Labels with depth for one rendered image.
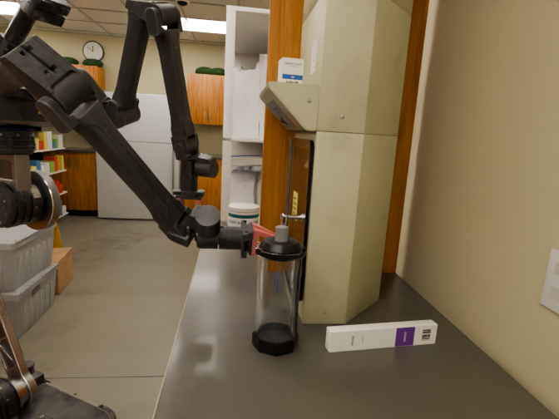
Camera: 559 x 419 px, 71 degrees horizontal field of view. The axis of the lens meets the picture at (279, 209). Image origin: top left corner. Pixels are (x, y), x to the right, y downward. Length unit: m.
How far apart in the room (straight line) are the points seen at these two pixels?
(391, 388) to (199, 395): 0.36
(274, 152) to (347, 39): 0.47
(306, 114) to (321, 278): 0.39
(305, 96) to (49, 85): 0.49
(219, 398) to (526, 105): 0.85
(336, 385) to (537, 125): 0.66
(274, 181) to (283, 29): 0.46
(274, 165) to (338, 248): 0.42
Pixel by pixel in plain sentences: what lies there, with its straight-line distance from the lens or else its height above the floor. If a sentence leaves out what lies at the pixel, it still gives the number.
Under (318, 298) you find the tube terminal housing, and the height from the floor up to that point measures 1.01.
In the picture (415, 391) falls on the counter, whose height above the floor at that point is 0.94.
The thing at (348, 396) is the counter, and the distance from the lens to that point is 0.80.
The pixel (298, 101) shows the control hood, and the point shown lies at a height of 1.47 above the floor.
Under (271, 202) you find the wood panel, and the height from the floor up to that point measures 1.18.
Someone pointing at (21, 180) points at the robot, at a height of 1.21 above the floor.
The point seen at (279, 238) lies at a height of 1.19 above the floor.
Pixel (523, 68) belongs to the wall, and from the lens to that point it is 1.04.
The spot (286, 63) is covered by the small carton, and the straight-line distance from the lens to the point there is 0.94.
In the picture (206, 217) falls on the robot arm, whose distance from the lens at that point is 0.89.
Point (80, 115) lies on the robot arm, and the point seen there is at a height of 1.41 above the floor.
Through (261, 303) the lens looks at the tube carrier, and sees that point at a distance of 0.84.
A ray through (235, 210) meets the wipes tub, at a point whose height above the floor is 1.08.
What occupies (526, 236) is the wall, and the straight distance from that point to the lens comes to 0.97.
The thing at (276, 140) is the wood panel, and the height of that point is 1.38.
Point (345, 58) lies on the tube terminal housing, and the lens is 0.92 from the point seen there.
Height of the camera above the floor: 1.41
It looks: 11 degrees down
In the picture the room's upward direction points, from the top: 3 degrees clockwise
